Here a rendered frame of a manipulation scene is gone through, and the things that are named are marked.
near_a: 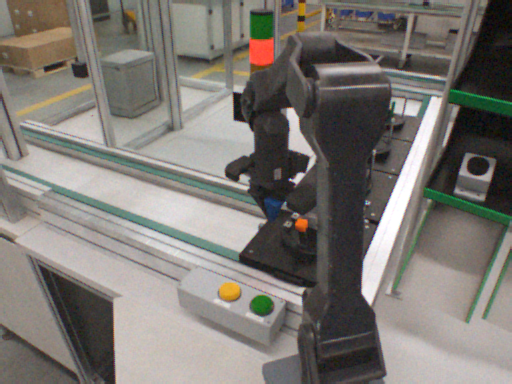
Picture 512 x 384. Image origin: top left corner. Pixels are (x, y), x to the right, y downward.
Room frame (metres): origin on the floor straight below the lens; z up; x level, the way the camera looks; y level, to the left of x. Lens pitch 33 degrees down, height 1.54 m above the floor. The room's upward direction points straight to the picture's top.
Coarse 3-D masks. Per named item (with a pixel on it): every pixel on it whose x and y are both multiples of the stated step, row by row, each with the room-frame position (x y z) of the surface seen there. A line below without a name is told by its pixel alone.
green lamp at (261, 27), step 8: (256, 16) 0.85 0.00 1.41; (264, 16) 0.85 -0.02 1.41; (272, 16) 0.86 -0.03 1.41; (256, 24) 0.85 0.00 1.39; (264, 24) 0.85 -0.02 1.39; (272, 24) 0.86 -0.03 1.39; (256, 32) 0.85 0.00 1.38; (264, 32) 0.85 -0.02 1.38; (272, 32) 0.86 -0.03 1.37; (256, 40) 0.85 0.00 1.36; (264, 40) 0.85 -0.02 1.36
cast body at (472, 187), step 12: (468, 156) 0.52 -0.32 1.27; (480, 156) 0.51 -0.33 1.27; (468, 168) 0.49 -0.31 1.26; (480, 168) 0.48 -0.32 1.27; (492, 168) 0.49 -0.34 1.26; (468, 180) 0.48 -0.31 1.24; (480, 180) 0.47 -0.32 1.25; (456, 192) 0.49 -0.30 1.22; (468, 192) 0.49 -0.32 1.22; (480, 192) 0.48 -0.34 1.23; (480, 204) 0.47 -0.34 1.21
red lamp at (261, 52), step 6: (252, 42) 0.86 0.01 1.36; (258, 42) 0.85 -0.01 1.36; (264, 42) 0.85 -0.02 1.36; (270, 42) 0.86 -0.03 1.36; (252, 48) 0.86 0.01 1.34; (258, 48) 0.85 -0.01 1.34; (264, 48) 0.85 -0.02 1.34; (270, 48) 0.86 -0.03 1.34; (252, 54) 0.86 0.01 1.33; (258, 54) 0.85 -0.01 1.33; (264, 54) 0.85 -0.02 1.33; (270, 54) 0.86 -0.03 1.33; (252, 60) 0.86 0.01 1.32; (258, 60) 0.85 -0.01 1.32; (264, 60) 0.85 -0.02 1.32; (270, 60) 0.86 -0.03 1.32
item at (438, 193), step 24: (456, 120) 0.60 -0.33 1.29; (480, 120) 0.65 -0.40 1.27; (504, 120) 0.63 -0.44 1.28; (456, 144) 0.61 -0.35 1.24; (480, 144) 0.60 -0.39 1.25; (504, 144) 0.59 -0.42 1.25; (456, 168) 0.56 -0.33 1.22; (504, 168) 0.54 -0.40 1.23; (432, 192) 0.51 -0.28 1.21; (504, 192) 0.50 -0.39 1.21; (480, 216) 0.47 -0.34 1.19; (504, 216) 0.45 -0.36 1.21
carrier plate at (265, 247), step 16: (272, 224) 0.73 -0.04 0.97; (368, 224) 0.73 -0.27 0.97; (256, 240) 0.68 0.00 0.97; (272, 240) 0.68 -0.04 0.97; (368, 240) 0.67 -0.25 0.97; (240, 256) 0.63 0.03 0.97; (256, 256) 0.62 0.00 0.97; (272, 256) 0.62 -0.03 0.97; (288, 256) 0.62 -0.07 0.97; (272, 272) 0.59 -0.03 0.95; (288, 272) 0.58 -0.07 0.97; (304, 272) 0.58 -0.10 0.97
